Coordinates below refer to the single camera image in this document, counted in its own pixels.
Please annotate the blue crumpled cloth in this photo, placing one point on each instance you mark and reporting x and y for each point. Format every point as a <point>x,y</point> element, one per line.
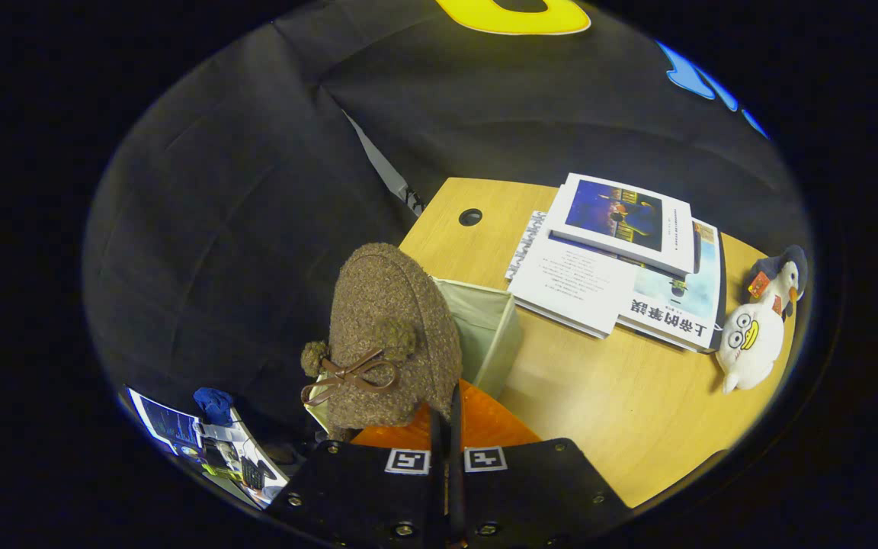
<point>214,404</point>

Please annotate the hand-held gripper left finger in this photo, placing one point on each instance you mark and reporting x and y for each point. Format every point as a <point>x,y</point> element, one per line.
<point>363,496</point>

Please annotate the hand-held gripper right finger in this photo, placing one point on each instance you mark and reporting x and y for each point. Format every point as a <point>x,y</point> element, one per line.
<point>530,496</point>

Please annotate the black backdrop cloth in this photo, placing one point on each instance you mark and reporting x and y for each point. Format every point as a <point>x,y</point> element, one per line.
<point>241,229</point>

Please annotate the white duck plush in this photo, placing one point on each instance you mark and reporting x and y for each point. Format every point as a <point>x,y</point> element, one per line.
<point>748,347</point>

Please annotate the white book blue picture cover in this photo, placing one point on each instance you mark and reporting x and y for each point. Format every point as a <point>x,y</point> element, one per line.
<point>614,213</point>

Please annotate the pale green fabric storage box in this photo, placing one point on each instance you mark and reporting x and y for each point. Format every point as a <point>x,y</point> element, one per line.
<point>485,328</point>

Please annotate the dark blue penguin plush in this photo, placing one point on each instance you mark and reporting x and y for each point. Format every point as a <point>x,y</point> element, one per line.
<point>786,278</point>

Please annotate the brown fuzzy shoe with bow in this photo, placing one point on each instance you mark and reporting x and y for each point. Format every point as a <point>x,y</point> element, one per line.
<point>393,297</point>

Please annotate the white printed leaflet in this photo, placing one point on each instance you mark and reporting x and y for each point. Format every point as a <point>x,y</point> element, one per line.
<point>524,252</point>

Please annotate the light blue cover book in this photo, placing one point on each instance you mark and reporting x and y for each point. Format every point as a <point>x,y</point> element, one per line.
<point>675,293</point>

